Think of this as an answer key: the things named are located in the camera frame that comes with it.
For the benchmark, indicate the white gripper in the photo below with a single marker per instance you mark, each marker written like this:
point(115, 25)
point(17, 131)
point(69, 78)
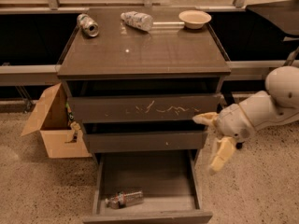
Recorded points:
point(233, 123)

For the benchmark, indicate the clear plastic water bottle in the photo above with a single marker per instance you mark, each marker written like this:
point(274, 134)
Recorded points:
point(124, 199)

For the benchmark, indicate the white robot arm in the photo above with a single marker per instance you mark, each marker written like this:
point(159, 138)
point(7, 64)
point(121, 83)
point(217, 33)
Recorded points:
point(278, 105)

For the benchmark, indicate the grey open bottom drawer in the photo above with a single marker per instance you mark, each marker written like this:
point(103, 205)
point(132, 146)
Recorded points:
point(167, 180)

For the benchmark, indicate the grey top drawer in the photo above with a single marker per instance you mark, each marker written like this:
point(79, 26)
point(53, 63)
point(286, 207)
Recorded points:
point(141, 108)

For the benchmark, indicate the grey drawer cabinet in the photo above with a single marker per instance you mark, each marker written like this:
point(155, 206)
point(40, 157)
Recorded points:
point(123, 61)

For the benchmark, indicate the grey middle drawer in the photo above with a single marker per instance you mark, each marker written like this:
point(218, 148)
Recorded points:
point(128, 142)

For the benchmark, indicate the white labelled plastic bottle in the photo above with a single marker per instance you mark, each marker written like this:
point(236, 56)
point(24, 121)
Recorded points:
point(138, 20)

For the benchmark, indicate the beige paper bowl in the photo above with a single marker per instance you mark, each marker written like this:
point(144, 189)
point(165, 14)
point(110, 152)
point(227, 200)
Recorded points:
point(194, 19)

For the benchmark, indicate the black rolling side table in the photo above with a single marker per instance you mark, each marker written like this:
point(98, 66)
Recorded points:
point(261, 32)

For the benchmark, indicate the items inside cardboard box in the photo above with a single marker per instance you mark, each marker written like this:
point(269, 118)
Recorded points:
point(72, 123)

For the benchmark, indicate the open cardboard box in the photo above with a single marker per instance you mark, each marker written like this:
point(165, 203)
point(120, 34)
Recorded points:
point(50, 118)

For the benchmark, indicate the crushed aluminium soda can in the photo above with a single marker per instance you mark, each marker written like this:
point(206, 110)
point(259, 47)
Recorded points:
point(87, 25)

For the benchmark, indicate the metal window rail ledge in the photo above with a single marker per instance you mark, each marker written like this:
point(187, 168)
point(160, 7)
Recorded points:
point(29, 75)

